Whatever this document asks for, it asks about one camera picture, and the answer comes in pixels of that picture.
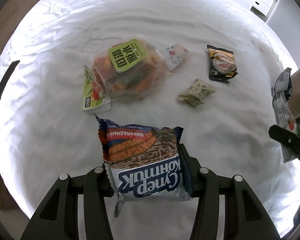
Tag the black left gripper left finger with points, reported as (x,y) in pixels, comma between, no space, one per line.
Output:
(56,217)

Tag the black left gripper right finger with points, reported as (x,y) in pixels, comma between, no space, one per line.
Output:
(245,216)

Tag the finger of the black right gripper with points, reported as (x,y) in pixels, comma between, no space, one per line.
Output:
(290,142)

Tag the white blue snack bag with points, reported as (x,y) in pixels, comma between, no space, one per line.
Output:
(282,91)

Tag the blue white cookie pack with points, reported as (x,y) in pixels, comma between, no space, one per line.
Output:
(143,162)

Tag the black gold butter cookies bag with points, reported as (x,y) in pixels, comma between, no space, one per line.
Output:
(222,64)

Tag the olive green pastry packet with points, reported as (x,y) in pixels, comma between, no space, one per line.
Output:
(197,92)

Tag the pink cartoon candy packet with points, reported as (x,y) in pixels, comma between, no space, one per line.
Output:
(176,56)

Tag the clear bag dried fruit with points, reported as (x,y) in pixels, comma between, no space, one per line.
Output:
(130,70)

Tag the green yellow snack packet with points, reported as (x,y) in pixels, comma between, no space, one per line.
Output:
(95,99)

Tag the white bed sheet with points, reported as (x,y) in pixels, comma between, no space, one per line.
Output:
(45,133)

